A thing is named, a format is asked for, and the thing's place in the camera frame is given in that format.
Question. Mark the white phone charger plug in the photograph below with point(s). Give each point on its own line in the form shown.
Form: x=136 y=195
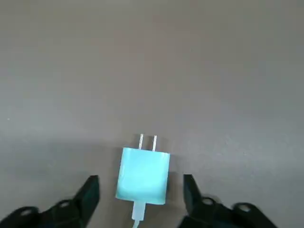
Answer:
x=142 y=175

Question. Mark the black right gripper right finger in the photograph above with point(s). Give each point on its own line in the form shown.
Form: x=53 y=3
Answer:
x=209 y=213

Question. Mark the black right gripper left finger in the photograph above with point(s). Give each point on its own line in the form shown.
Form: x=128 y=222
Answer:
x=71 y=213

